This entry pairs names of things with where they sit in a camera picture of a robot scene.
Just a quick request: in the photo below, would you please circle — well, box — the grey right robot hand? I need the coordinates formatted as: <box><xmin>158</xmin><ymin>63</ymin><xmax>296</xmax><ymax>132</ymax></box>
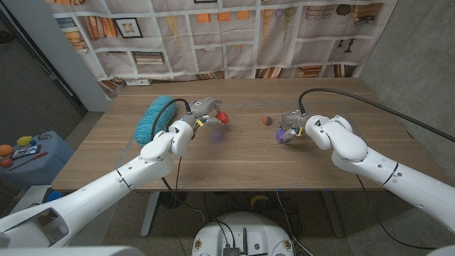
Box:
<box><xmin>277</xmin><ymin>109</ymin><xmax>314</xmax><ymax>144</ymax></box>

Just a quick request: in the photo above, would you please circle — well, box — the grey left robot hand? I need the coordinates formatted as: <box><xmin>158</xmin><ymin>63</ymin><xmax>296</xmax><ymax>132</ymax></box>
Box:
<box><xmin>183</xmin><ymin>97</ymin><xmax>230</xmax><ymax>129</ymax></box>

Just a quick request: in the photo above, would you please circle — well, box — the purple magnetic cube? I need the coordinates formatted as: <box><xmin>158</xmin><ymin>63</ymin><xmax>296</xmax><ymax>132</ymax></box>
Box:
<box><xmin>275</xmin><ymin>127</ymin><xmax>291</xmax><ymax>145</ymax></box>

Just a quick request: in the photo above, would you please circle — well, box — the yellow toy banana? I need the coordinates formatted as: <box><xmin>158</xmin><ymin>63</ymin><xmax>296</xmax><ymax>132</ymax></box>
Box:
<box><xmin>250</xmin><ymin>194</ymin><xmax>270</xmax><ymax>210</ymax></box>

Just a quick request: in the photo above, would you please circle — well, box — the teal yarn skein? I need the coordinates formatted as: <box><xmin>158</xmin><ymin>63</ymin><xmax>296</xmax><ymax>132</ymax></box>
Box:
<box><xmin>133</xmin><ymin>95</ymin><xmax>178</xmax><ymax>147</ymax></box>

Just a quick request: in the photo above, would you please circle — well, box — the printed bookshelf backdrop cloth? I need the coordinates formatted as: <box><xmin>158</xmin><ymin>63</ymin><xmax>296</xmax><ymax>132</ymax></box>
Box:
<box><xmin>45</xmin><ymin>0</ymin><xmax>399</xmax><ymax>95</ymax></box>

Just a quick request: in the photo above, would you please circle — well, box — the white power strip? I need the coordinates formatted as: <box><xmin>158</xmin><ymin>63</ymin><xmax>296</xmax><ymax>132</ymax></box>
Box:
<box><xmin>124</xmin><ymin>78</ymin><xmax>153</xmax><ymax>87</ymax></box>

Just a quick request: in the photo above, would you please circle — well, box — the black round floor disc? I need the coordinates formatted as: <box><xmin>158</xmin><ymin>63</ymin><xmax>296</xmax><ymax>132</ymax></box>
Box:
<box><xmin>159</xmin><ymin>191</ymin><xmax>188</xmax><ymax>209</ymax></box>

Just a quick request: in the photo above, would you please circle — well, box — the grey table leg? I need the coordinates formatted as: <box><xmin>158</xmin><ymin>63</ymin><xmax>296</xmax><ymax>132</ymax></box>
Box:
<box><xmin>321</xmin><ymin>190</ymin><xmax>346</xmax><ymax>238</ymax></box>

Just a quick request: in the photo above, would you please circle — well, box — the white table leg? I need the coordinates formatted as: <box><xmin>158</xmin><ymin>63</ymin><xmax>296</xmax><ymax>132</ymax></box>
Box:
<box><xmin>140</xmin><ymin>191</ymin><xmax>161</xmax><ymax>238</ymax></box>

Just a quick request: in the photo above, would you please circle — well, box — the white robot mobile base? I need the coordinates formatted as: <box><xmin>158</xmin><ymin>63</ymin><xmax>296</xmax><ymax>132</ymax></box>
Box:
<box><xmin>191</xmin><ymin>212</ymin><xmax>295</xmax><ymax>256</ymax></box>

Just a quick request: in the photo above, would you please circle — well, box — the black antenna module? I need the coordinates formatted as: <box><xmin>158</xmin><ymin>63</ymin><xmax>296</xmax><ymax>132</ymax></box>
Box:
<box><xmin>222</xmin><ymin>227</ymin><xmax>250</xmax><ymax>256</ymax></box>

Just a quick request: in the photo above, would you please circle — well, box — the grey-blue padded stool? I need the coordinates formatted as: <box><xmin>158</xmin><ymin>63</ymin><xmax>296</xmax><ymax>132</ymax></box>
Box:
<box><xmin>0</xmin><ymin>130</ymin><xmax>76</xmax><ymax>191</ymax></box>

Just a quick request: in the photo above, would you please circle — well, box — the smartphone with colourful screen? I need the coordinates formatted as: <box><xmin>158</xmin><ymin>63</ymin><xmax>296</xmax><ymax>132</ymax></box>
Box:
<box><xmin>11</xmin><ymin>144</ymin><xmax>43</xmax><ymax>160</ymax></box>

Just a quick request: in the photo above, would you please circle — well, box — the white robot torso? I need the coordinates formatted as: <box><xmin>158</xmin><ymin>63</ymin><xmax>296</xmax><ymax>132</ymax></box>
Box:
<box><xmin>0</xmin><ymin>245</ymin><xmax>145</xmax><ymax>256</ymax></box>

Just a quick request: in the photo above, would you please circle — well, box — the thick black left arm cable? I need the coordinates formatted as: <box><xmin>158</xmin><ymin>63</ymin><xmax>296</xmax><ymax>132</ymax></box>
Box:
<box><xmin>150</xmin><ymin>97</ymin><xmax>206</xmax><ymax>228</ymax></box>

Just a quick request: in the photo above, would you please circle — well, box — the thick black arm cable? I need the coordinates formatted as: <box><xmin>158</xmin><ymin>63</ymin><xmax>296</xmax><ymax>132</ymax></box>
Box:
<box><xmin>150</xmin><ymin>97</ymin><xmax>206</xmax><ymax>228</ymax></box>
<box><xmin>298</xmin><ymin>87</ymin><xmax>455</xmax><ymax>144</ymax></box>

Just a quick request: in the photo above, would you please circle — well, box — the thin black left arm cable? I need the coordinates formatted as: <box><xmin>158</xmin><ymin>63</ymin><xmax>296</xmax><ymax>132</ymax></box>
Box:
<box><xmin>173</xmin><ymin>156</ymin><xmax>183</xmax><ymax>193</ymax></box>

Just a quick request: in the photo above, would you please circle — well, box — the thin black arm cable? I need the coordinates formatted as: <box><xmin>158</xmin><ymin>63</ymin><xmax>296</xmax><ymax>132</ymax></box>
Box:
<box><xmin>173</xmin><ymin>156</ymin><xmax>183</xmax><ymax>193</ymax></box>
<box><xmin>354</xmin><ymin>174</ymin><xmax>439</xmax><ymax>251</ymax></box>

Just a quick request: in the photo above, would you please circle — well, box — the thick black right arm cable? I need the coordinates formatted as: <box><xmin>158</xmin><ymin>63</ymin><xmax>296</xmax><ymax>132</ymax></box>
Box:
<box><xmin>298</xmin><ymin>87</ymin><xmax>455</xmax><ymax>144</ymax></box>

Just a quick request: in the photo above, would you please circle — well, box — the grey floor cable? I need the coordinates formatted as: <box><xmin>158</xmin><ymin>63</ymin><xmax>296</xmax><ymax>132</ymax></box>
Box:
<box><xmin>275</xmin><ymin>191</ymin><xmax>314</xmax><ymax>256</ymax></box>

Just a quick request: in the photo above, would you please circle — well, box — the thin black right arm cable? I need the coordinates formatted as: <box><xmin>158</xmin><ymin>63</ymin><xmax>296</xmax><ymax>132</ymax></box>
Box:
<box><xmin>354</xmin><ymin>174</ymin><xmax>439</xmax><ymax>251</ymax></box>

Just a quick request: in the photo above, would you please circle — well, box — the red-handled screwdriver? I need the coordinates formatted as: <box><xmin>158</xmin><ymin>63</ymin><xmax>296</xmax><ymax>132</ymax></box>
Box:
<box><xmin>9</xmin><ymin>151</ymin><xmax>48</xmax><ymax>171</ymax></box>

